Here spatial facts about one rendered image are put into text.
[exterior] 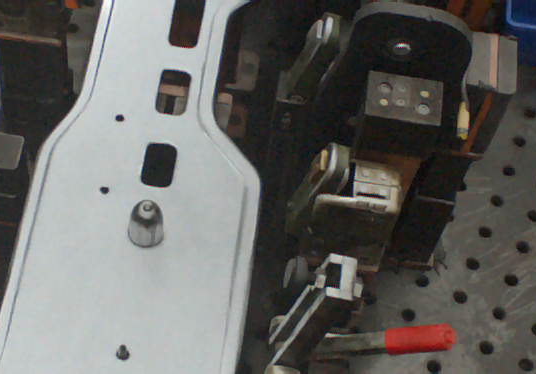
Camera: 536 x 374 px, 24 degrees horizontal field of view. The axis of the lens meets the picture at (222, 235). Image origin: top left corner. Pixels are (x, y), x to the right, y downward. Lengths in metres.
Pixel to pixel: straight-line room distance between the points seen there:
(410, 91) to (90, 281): 0.34
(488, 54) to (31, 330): 0.51
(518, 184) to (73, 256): 0.68
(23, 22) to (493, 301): 0.65
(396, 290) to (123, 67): 0.46
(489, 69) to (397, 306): 0.38
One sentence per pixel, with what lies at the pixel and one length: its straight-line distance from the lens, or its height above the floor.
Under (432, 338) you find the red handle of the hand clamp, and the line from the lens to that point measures 0.99.
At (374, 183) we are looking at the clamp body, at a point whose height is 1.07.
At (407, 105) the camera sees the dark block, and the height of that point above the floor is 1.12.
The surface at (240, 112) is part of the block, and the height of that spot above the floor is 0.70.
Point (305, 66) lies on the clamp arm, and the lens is 1.22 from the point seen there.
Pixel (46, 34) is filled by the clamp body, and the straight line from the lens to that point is 1.37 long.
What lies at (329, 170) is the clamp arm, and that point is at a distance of 1.10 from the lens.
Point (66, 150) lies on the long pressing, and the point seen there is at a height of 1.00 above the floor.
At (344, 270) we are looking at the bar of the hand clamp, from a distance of 0.92.
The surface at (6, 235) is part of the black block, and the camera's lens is 1.35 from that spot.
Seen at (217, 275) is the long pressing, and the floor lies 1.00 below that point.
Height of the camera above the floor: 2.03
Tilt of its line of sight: 61 degrees down
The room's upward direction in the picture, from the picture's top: 9 degrees clockwise
